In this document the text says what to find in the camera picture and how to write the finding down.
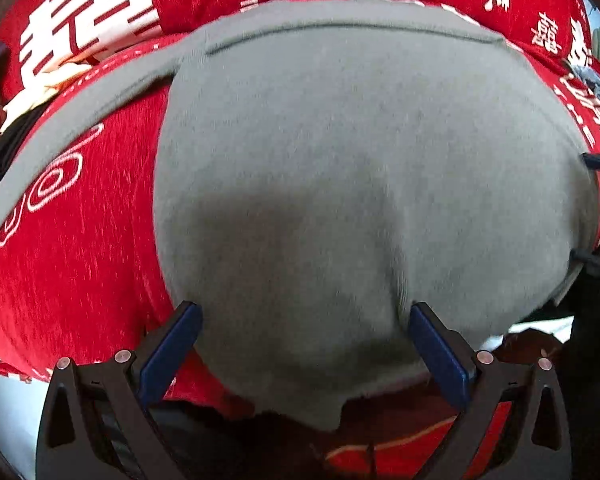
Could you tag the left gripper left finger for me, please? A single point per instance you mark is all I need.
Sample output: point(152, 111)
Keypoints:
point(95, 422)

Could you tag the black garment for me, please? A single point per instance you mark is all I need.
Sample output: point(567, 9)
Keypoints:
point(16, 133)

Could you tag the cream cloth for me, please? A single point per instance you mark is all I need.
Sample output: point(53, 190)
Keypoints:
point(45, 85)

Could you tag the grey knit garment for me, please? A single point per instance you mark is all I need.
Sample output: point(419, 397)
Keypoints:
point(305, 172)

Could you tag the red bedspread with white print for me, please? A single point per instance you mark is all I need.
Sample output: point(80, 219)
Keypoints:
point(387, 435)

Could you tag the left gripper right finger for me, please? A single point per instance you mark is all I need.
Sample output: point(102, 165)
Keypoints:
point(516, 408)

